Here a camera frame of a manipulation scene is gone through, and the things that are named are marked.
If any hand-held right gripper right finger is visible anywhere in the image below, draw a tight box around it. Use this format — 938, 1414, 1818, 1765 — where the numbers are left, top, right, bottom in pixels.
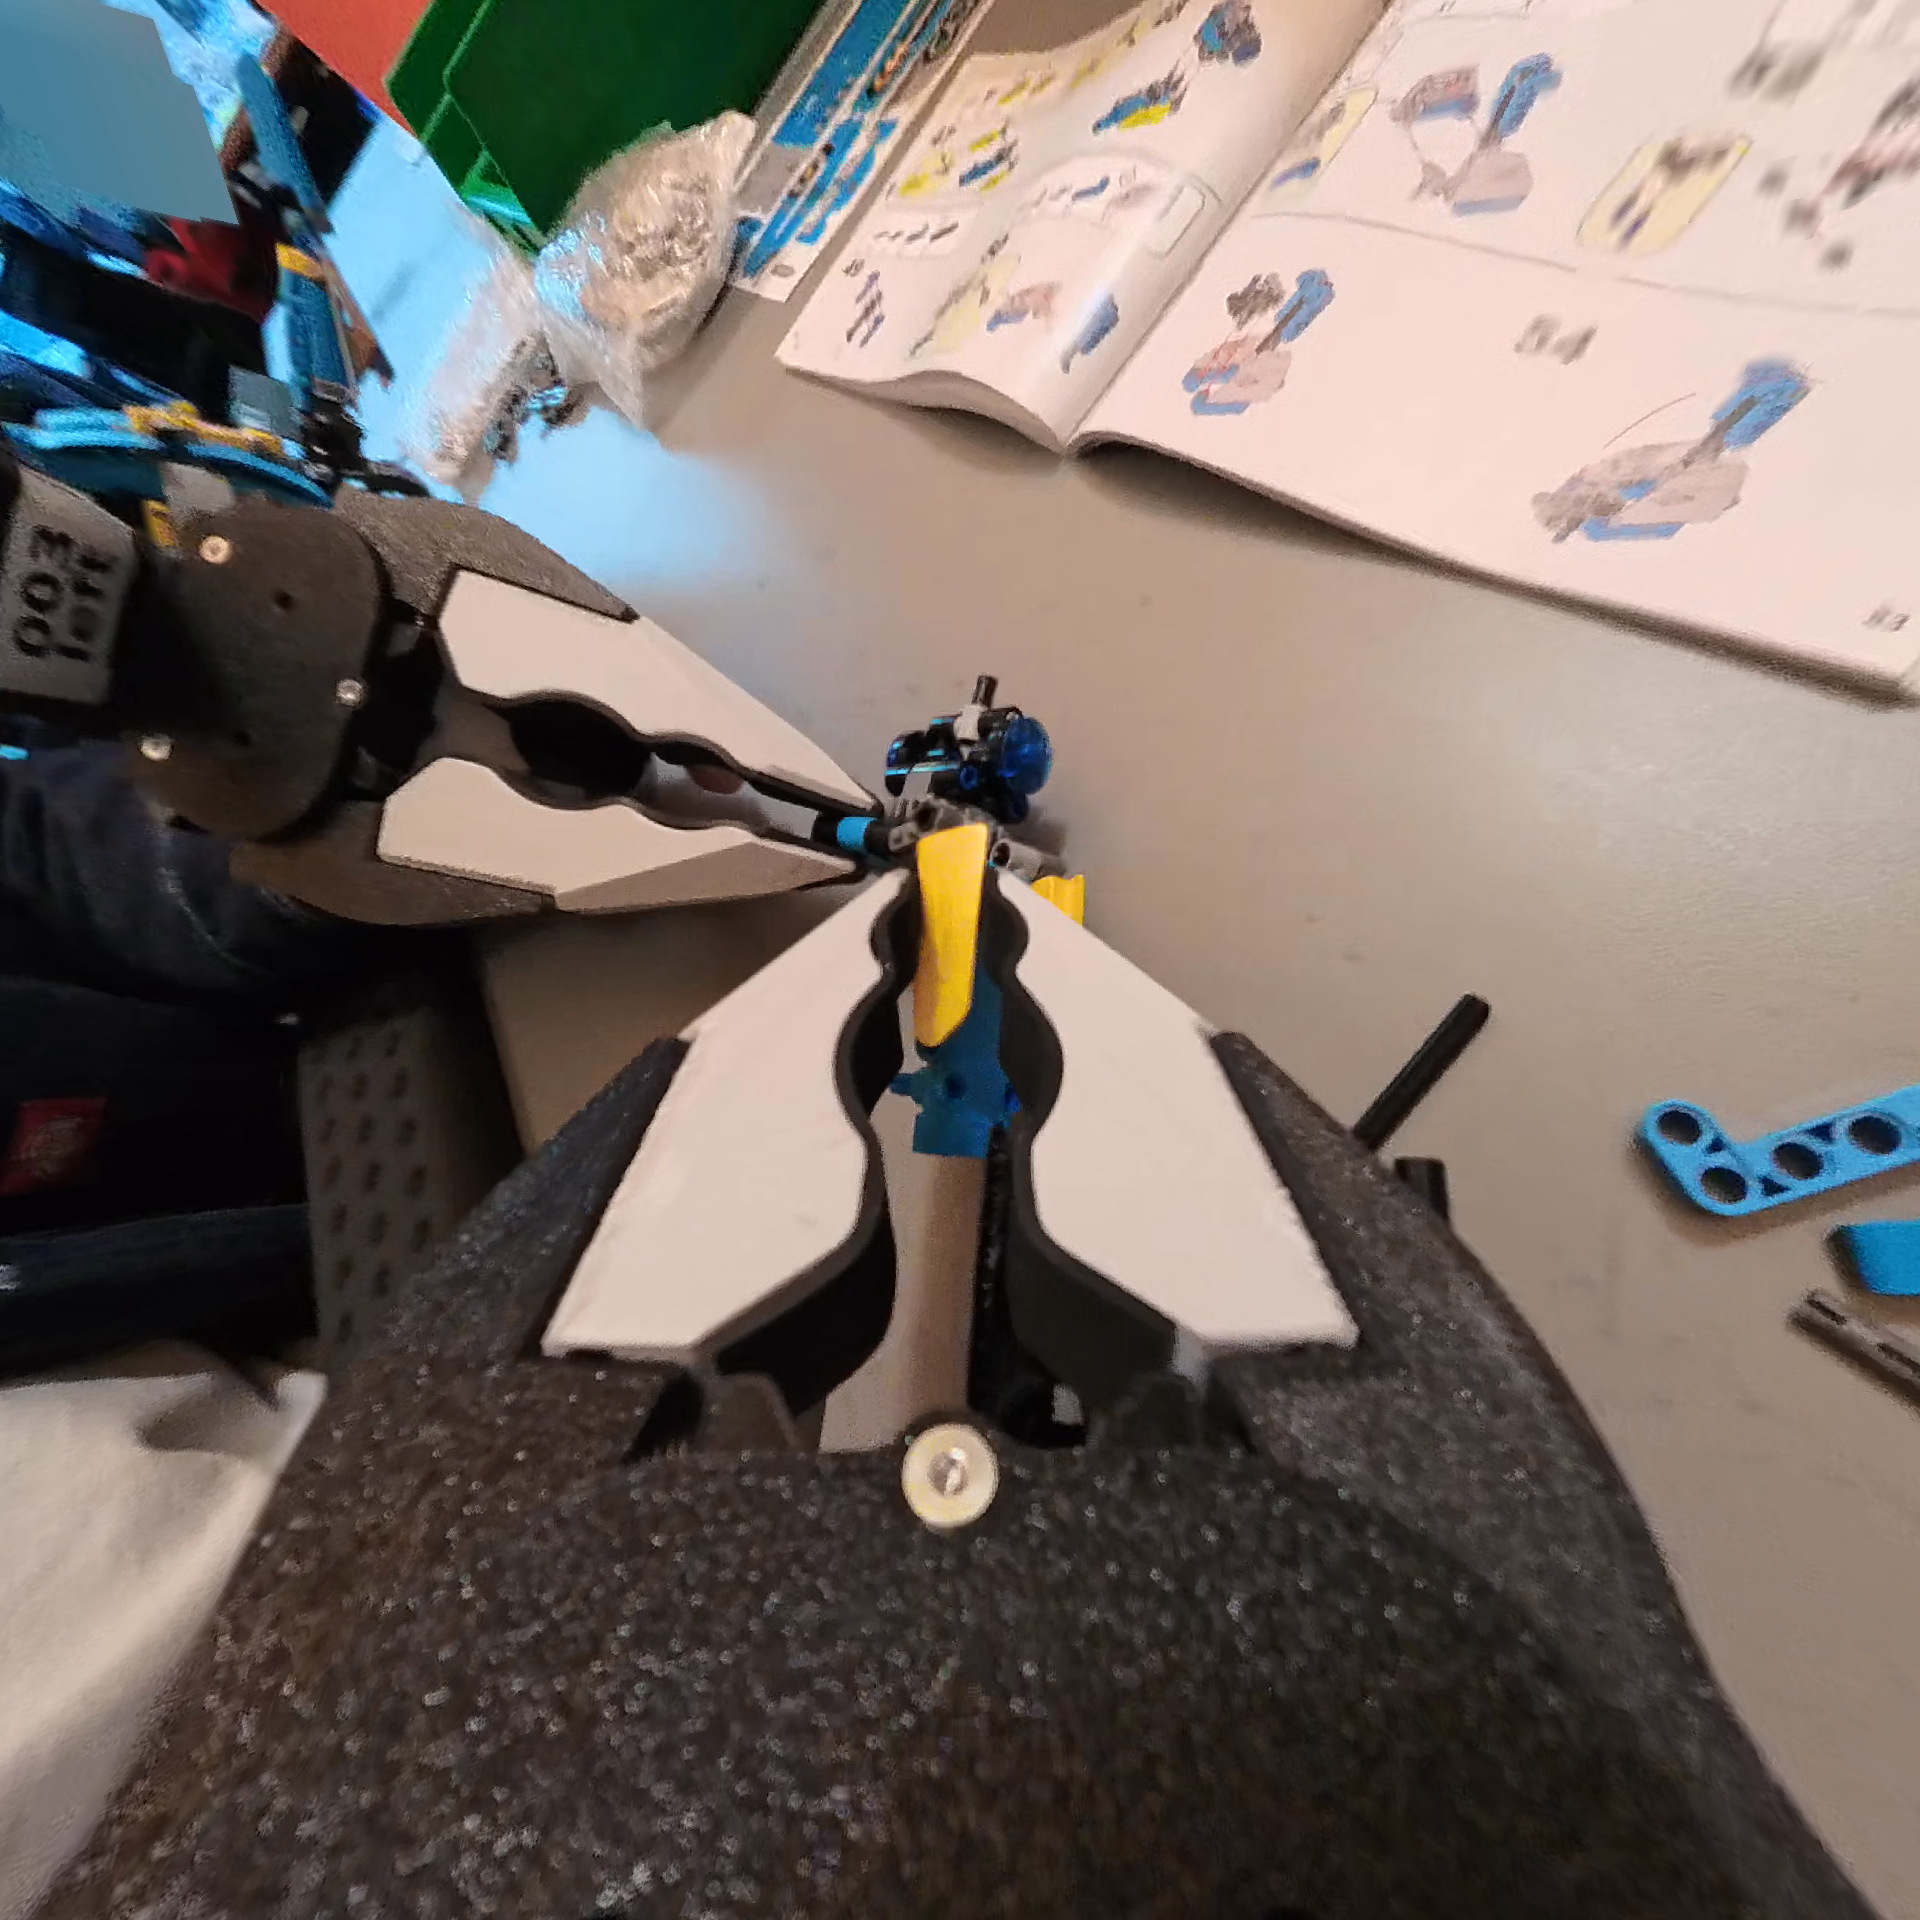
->
992, 871, 1367, 1412

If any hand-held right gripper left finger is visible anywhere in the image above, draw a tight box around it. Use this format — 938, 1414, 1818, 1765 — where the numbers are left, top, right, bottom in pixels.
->
541, 871, 917, 1396

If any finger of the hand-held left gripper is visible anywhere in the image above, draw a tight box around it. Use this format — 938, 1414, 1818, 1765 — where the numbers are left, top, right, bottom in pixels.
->
384, 753, 874, 917
440, 571, 890, 811

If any yellow blue brick assembly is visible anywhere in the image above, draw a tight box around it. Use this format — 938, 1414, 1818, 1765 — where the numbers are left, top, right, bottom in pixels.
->
880, 822, 1090, 1166

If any black blue brick assembly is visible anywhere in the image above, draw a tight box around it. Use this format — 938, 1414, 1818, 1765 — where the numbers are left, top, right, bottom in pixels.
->
826, 677, 1061, 867

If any grey desk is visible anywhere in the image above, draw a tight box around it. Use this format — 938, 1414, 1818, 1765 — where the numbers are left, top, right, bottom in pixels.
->
315, 91, 1920, 1920

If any black axle rod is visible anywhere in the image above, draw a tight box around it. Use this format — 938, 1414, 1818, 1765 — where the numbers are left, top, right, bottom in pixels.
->
1348, 995, 1497, 1161

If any black perforated mat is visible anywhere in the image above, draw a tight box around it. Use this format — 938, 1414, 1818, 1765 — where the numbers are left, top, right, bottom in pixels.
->
287, 959, 503, 1358

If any clear plastic bag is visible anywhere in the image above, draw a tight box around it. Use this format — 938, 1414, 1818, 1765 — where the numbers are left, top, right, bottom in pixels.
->
450, 114, 768, 452

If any green plastic bin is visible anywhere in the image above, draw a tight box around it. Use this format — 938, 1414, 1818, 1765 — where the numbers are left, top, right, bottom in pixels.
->
384, 0, 827, 242

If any pile of loose brick parts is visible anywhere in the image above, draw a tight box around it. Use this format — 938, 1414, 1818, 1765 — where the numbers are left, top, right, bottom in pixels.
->
1637, 1082, 1920, 1406

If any blue white leaflet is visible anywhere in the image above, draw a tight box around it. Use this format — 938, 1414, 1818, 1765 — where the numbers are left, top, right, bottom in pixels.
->
729, 0, 992, 301

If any red plastic bin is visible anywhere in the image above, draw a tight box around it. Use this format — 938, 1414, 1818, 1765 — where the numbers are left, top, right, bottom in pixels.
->
257, 0, 436, 121

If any white shirt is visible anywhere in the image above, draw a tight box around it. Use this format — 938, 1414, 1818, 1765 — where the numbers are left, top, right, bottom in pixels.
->
0, 1367, 338, 1920

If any building instruction booklet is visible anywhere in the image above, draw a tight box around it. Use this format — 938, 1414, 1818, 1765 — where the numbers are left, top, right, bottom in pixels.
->
776, 0, 1920, 701

